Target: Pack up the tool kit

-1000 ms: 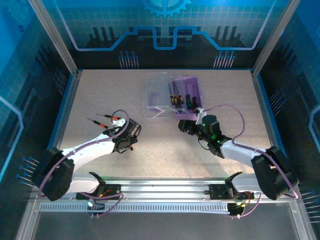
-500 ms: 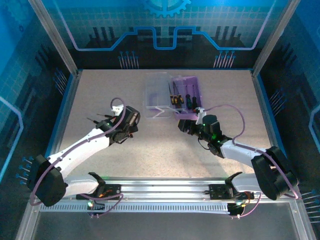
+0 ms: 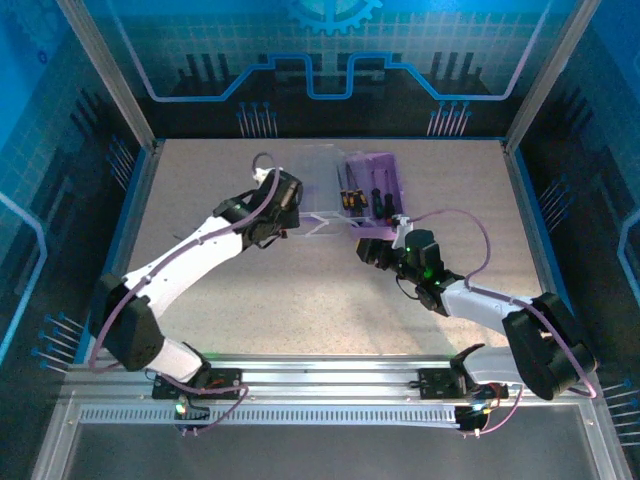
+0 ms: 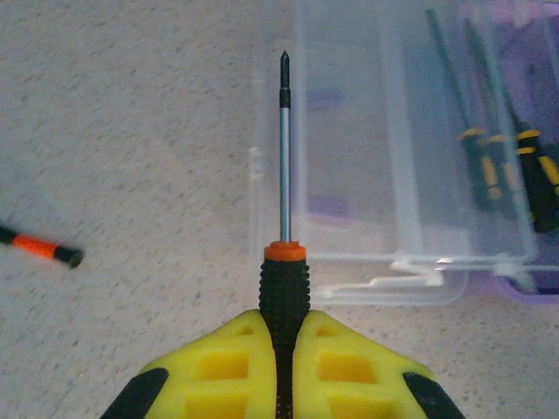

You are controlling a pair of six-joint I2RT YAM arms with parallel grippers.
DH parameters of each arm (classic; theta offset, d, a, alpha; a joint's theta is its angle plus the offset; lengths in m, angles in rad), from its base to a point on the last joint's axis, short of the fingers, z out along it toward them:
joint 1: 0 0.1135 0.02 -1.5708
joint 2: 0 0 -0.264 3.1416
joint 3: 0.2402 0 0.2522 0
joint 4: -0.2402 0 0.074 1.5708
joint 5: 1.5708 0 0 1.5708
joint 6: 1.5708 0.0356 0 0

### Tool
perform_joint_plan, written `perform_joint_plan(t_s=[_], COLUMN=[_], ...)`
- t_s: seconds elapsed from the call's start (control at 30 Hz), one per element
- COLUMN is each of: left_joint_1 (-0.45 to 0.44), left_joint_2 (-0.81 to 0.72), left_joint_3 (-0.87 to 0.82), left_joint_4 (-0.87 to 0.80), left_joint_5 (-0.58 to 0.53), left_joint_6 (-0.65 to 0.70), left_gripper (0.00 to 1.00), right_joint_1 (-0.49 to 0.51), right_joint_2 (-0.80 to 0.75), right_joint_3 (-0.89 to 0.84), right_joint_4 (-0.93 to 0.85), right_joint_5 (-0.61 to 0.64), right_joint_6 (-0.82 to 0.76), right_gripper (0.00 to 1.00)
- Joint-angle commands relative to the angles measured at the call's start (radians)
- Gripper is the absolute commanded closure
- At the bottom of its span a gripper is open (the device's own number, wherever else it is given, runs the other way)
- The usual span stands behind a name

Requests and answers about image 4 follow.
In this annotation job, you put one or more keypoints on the small orange banded screwdriver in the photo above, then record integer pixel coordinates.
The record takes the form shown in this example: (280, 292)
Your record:
(35, 245)

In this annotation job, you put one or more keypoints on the purple clear plastic tool case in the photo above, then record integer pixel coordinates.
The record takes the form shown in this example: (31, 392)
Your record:
(349, 174)

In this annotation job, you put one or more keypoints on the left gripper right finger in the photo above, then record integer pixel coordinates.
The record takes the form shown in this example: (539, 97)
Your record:
(349, 375)

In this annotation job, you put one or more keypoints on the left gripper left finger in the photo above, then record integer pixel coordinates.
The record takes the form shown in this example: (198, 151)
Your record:
(218, 375)

